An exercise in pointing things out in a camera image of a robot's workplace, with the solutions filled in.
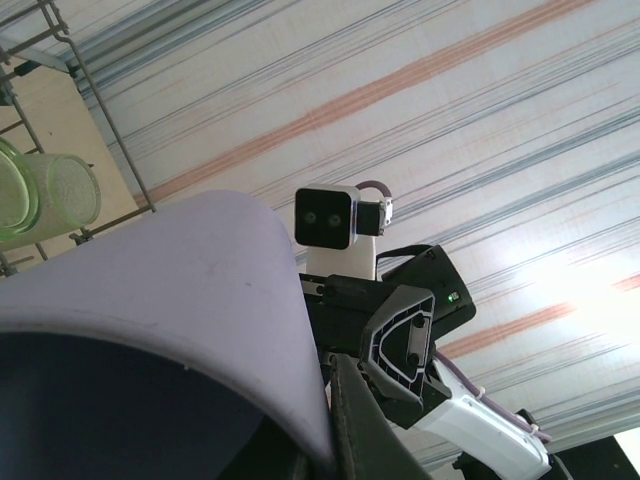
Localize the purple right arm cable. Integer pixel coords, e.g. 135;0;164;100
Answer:
357;179;554;444

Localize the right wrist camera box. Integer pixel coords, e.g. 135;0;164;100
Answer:
294;185;396;281

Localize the grey wire dish rack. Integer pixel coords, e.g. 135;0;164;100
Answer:
0;0;156;281

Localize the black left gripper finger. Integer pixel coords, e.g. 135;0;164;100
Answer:
329;352;426;480

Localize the lilac plastic cup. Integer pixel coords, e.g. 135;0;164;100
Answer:
0;189;335;480

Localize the pale frosted glass cup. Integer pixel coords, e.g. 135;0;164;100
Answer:
22;152;103;236

